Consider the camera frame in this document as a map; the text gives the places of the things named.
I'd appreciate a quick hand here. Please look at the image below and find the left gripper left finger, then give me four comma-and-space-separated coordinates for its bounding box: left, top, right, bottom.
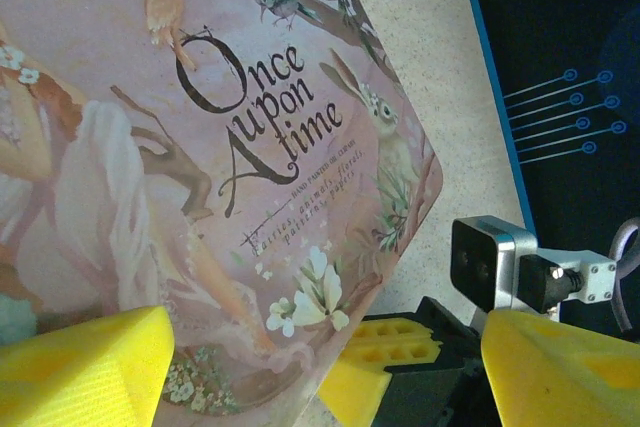
0, 304, 176, 427

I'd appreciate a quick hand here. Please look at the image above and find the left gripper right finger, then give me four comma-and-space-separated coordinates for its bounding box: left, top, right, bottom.
479, 308, 640, 427

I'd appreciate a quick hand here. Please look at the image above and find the pink illustrated tin box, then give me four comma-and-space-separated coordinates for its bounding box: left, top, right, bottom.
0, 0, 446, 421

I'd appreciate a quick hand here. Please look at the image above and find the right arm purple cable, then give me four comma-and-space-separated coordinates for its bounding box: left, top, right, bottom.
519, 218, 640, 334

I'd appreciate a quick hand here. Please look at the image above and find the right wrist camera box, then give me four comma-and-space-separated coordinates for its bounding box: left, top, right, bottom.
449, 214, 619, 324

